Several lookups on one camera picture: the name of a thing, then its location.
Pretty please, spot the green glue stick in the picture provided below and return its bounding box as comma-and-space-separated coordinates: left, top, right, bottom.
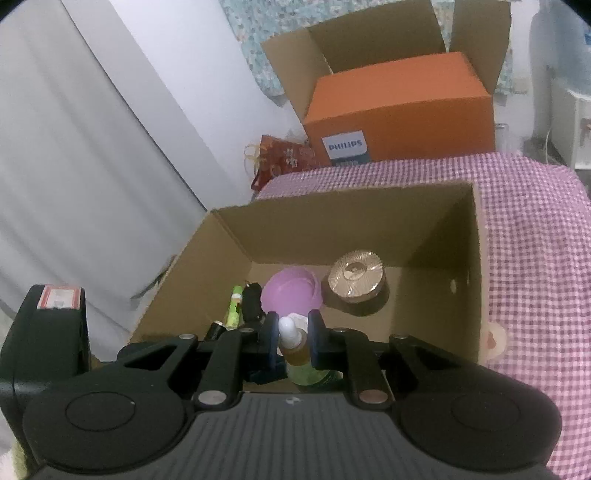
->
223, 285, 245, 329

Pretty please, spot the beige round pad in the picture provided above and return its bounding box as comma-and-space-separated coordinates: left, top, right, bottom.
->
482, 320, 509, 363

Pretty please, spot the large cardboard box with flaps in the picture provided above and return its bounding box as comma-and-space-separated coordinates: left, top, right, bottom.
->
261, 0, 513, 125

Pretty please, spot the purple checkered tablecloth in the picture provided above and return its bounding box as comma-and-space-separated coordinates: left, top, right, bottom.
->
253, 152, 591, 480

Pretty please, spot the white water dispenser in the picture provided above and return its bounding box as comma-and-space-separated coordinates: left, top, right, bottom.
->
531, 74, 591, 169

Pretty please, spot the black cylindrical tube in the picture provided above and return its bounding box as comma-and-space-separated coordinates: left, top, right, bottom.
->
242, 282, 264, 329

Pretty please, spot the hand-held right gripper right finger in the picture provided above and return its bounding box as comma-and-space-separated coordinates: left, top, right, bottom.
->
308, 310, 472, 408

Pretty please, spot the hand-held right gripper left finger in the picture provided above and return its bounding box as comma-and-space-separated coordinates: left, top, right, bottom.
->
115, 311, 280, 409

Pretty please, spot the orange box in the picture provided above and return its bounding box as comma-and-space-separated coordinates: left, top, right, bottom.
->
302, 51, 497, 168

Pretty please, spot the floral wall cloth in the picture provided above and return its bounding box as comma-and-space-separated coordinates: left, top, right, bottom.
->
217, 0, 515, 107

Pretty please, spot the brown cardboard box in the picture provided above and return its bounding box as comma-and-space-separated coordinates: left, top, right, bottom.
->
129, 181, 491, 393

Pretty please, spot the red gift bag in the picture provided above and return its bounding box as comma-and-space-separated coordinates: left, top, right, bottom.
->
245, 134, 331, 192

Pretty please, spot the gold lid jar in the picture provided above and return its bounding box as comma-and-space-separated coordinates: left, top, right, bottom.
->
322, 249, 391, 317

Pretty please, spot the pink plastic lid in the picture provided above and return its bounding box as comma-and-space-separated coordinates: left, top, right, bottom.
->
261, 268, 322, 319

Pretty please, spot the green dropper bottle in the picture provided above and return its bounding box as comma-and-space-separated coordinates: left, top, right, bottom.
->
277, 316, 345, 393

